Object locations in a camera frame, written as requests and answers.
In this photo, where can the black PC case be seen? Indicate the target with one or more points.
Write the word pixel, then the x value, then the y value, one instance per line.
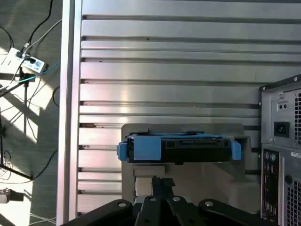
pixel 270 164

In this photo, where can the white power strip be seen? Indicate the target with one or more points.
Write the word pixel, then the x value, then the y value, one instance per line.
pixel 11 56

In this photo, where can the hard disk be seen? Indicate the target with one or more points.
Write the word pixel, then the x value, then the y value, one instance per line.
pixel 147 147

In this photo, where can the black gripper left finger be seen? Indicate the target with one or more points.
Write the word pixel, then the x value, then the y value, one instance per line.
pixel 110 209

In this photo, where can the small silver block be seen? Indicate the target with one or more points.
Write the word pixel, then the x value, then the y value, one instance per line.
pixel 144 186

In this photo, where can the grey parts rack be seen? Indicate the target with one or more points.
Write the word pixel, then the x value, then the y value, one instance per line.
pixel 202 179

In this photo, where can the small black and white device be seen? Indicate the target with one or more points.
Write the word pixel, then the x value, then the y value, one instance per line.
pixel 15 196

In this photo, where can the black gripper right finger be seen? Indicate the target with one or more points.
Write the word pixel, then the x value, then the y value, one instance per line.
pixel 223 209

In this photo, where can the black tripod stand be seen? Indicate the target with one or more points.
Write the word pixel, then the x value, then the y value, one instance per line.
pixel 25 99

